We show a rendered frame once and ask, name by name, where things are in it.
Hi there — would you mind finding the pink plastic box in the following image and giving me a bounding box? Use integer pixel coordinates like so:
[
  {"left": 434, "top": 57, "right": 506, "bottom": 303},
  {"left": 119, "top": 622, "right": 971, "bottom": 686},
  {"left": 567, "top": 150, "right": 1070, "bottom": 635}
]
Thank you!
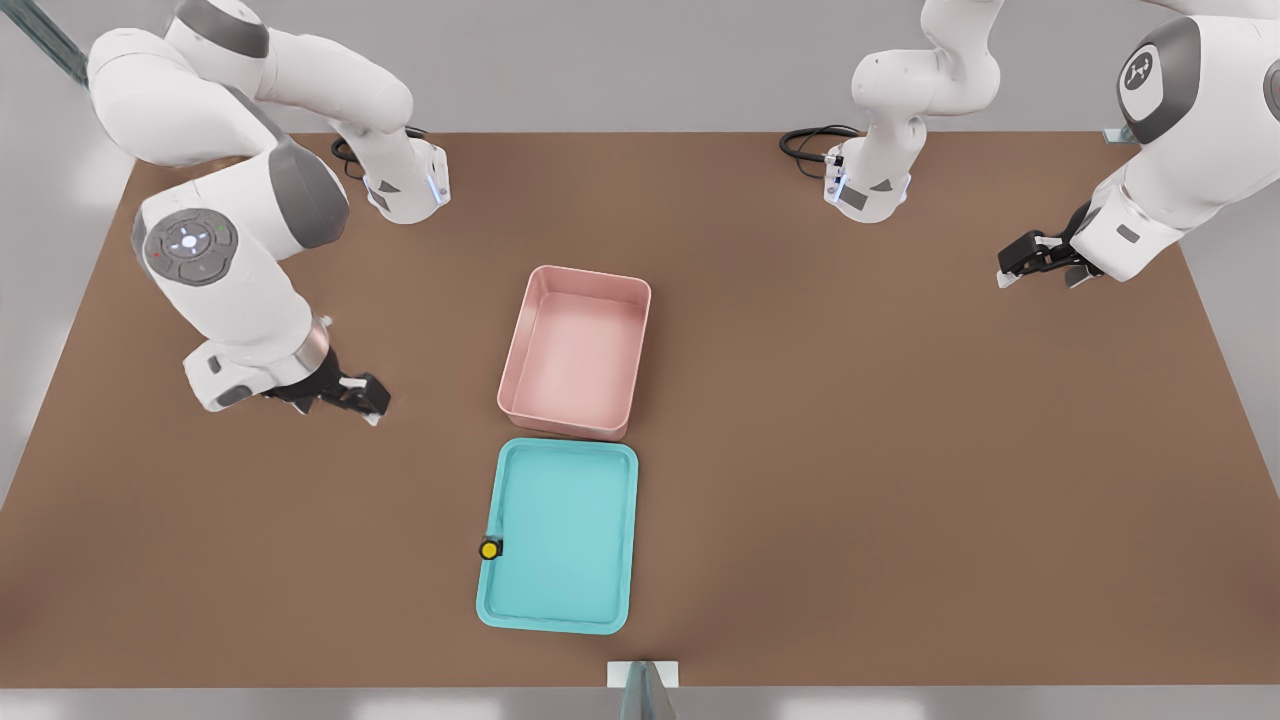
[{"left": 496, "top": 264, "right": 653, "bottom": 442}]

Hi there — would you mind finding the pale blue-green tray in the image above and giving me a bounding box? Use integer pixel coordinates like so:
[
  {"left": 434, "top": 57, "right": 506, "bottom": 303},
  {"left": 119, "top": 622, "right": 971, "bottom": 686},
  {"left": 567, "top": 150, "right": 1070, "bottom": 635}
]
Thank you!
[{"left": 475, "top": 437, "right": 640, "bottom": 636}]

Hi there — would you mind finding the black cable loop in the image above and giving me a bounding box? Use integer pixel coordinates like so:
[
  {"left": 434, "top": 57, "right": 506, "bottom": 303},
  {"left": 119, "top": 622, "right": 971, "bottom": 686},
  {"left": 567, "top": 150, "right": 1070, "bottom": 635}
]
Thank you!
[
  {"left": 779, "top": 124, "right": 867, "bottom": 182},
  {"left": 330, "top": 126, "right": 432, "bottom": 183}
]

